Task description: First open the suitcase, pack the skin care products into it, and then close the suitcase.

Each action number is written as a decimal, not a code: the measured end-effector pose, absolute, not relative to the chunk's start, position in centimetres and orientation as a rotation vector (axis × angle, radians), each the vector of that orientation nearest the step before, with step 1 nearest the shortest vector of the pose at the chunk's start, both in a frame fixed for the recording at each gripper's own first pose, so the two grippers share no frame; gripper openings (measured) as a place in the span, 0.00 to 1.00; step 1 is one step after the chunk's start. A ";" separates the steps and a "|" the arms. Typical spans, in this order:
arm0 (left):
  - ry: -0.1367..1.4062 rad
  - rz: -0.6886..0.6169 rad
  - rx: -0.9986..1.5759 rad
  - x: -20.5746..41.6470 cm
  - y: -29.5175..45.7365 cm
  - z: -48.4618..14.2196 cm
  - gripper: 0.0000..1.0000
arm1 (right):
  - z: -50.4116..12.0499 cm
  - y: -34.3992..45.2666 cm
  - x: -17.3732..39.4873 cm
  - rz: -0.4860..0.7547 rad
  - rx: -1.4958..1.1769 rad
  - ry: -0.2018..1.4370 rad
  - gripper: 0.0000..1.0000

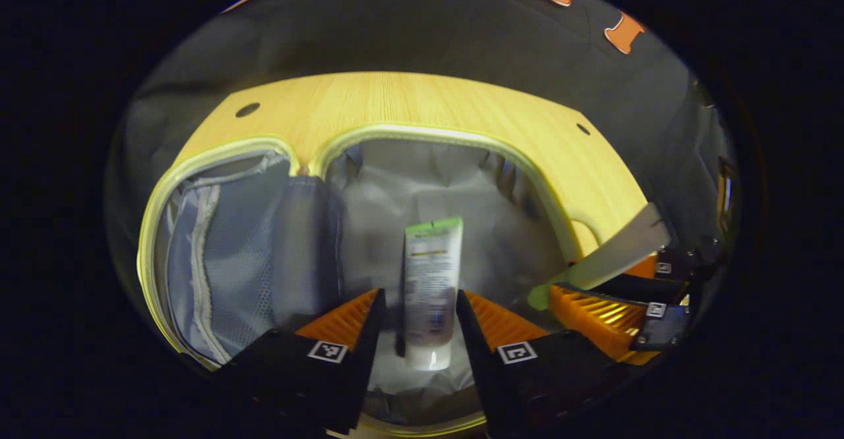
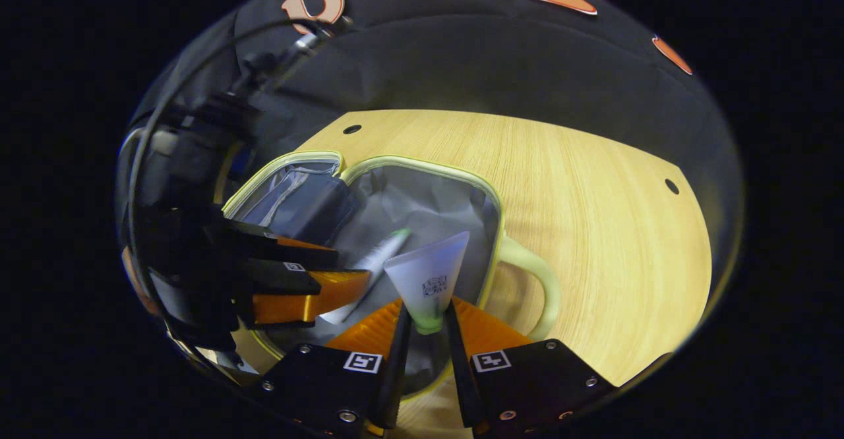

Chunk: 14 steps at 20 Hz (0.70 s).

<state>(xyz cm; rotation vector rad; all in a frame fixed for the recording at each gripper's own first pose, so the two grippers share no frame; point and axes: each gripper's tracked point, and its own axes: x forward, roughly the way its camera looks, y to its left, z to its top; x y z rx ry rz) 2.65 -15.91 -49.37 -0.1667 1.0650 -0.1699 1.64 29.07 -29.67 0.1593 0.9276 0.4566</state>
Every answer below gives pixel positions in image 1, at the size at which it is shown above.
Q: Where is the white tube with green end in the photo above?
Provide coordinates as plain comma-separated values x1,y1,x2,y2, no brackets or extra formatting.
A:
394,217,464,372

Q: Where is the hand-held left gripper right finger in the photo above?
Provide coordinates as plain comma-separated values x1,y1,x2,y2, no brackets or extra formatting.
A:
455,289,637,439

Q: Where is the white tube with green cap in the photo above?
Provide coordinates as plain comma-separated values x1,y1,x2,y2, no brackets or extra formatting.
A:
527,203,671,312

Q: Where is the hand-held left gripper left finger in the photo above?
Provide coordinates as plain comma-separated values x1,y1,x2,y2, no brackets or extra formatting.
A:
214,287,388,436

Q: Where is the pale yellow suitcase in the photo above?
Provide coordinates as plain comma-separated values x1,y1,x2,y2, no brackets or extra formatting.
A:
136,124,604,438

